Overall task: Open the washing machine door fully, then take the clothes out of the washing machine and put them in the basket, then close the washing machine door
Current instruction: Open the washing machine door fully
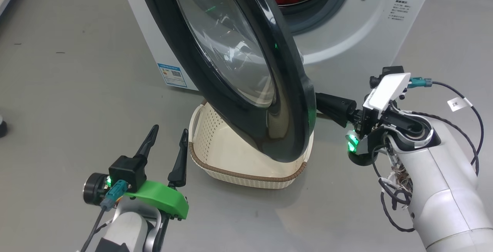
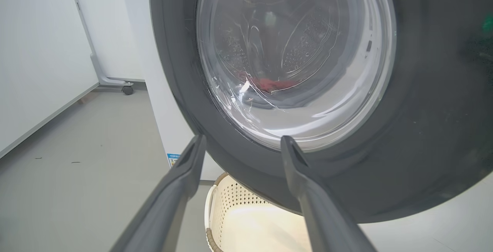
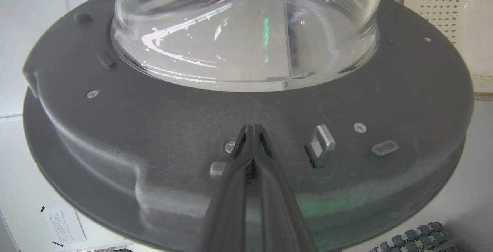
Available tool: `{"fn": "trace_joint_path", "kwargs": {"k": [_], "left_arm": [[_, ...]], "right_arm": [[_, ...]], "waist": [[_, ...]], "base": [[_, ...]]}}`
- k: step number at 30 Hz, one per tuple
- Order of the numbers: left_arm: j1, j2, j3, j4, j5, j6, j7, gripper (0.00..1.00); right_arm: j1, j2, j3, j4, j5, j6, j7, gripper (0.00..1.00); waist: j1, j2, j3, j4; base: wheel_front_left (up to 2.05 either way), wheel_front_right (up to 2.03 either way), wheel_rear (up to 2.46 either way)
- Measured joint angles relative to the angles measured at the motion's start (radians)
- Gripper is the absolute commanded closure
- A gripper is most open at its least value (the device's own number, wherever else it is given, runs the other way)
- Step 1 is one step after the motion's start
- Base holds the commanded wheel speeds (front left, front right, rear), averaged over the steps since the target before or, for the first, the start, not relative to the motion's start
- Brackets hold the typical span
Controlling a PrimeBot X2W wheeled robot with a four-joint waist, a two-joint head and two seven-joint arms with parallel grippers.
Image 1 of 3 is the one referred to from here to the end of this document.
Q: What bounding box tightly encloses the cream perforated laundry basket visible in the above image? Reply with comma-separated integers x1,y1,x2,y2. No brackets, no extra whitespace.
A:
189,100,314,190

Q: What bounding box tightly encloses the right camera cable teal plug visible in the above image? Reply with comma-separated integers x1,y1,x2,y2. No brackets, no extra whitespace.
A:
408,77,484,177

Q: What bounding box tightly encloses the white front-load washing machine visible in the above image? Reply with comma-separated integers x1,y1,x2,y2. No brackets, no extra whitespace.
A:
117,0,439,91

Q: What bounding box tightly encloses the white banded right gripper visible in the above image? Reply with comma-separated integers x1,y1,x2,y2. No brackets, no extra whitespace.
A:
316,72,411,166

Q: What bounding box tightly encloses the thin black looped arm cable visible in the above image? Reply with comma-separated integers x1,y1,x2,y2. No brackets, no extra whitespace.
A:
372,144,416,233

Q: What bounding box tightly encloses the black rimmed glass washer door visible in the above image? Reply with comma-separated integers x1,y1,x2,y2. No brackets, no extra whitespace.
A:
133,0,317,163

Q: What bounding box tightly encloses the blue energy label sticker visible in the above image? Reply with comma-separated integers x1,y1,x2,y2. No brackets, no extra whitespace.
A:
157,63,188,88

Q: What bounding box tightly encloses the braided black arm cable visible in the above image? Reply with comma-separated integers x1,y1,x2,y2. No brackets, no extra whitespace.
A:
401,110,480,166

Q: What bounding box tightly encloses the camera cable teal plug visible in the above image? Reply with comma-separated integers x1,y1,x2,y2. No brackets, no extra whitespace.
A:
408,77,484,177
79,180,129,252

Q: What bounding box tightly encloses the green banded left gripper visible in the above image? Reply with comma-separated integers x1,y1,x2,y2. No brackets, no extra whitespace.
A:
84,124,189,220

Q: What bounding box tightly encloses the white cable tag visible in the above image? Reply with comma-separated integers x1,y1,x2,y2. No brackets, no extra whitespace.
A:
448,97,473,112

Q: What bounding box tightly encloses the left camera cable teal plug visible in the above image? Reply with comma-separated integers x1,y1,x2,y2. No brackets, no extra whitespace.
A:
79,180,129,252

